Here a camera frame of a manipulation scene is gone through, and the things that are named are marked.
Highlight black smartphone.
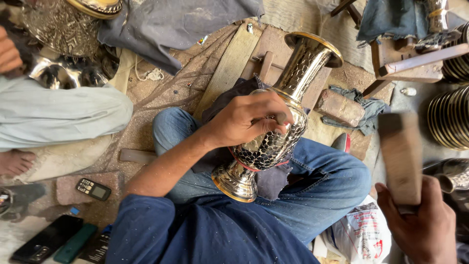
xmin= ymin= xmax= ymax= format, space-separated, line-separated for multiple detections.
xmin=10 ymin=214 xmax=84 ymax=264

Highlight person's navy shirt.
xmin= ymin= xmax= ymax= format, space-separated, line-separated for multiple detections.
xmin=106 ymin=194 xmax=320 ymax=264

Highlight black flat box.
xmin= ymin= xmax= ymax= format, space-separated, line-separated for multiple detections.
xmin=78 ymin=224 xmax=113 ymax=264

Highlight wooden peg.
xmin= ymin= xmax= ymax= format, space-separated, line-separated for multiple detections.
xmin=258 ymin=51 xmax=275 ymax=83

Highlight grey-blue rag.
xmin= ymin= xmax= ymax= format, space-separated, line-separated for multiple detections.
xmin=321 ymin=85 xmax=391 ymax=136

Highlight grey cloth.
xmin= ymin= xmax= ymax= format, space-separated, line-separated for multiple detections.
xmin=97 ymin=0 xmax=265 ymax=76

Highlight silver metal vessel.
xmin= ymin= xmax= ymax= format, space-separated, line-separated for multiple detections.
xmin=422 ymin=158 xmax=469 ymax=194

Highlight beige woven strap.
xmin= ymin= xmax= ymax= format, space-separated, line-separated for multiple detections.
xmin=193 ymin=23 xmax=263 ymax=120

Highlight flat wooden piece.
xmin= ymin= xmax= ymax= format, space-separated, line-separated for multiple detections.
xmin=119 ymin=148 xmax=158 ymax=165

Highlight dark navy cloth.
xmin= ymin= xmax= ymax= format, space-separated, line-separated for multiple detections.
xmin=191 ymin=75 xmax=311 ymax=201

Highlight grey red shoe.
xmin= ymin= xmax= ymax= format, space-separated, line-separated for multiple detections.
xmin=331 ymin=132 xmax=352 ymax=154

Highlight small brass vase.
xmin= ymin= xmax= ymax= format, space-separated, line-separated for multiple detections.
xmin=426 ymin=0 xmax=450 ymax=34

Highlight white string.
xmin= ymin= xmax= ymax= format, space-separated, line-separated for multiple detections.
xmin=134 ymin=54 xmax=165 ymax=82

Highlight person's blue jeans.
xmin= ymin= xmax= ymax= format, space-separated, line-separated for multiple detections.
xmin=152 ymin=107 xmax=372 ymax=245

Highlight person's left hand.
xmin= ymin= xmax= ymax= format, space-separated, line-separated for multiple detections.
xmin=205 ymin=90 xmax=295 ymax=149

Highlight large engraved brass vessel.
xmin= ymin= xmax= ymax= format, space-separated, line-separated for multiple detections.
xmin=20 ymin=0 xmax=124 ymax=90

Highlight small keypad phone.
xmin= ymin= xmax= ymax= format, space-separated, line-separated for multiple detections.
xmin=75 ymin=178 xmax=112 ymax=202

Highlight green phone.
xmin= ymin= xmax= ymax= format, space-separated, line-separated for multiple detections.
xmin=53 ymin=223 xmax=98 ymax=264

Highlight white printed plastic bag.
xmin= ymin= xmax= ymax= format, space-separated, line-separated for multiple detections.
xmin=313 ymin=194 xmax=393 ymax=264

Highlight person's right hand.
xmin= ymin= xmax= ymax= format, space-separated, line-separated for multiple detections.
xmin=375 ymin=175 xmax=458 ymax=264

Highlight blue denim cloth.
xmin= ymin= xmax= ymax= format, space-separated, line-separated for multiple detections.
xmin=356 ymin=0 xmax=463 ymax=49

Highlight wooden mallet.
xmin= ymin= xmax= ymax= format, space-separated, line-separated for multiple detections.
xmin=377 ymin=111 xmax=423 ymax=215

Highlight stack of brass plates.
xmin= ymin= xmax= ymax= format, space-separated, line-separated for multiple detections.
xmin=427 ymin=21 xmax=469 ymax=151

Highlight tall engraved brass vase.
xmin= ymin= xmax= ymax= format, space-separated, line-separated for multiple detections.
xmin=211 ymin=32 xmax=344 ymax=203

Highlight red brick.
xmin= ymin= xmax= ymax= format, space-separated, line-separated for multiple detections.
xmin=314 ymin=89 xmax=366 ymax=128

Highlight wooden stool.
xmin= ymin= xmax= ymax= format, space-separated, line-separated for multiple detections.
xmin=331 ymin=0 xmax=469 ymax=100

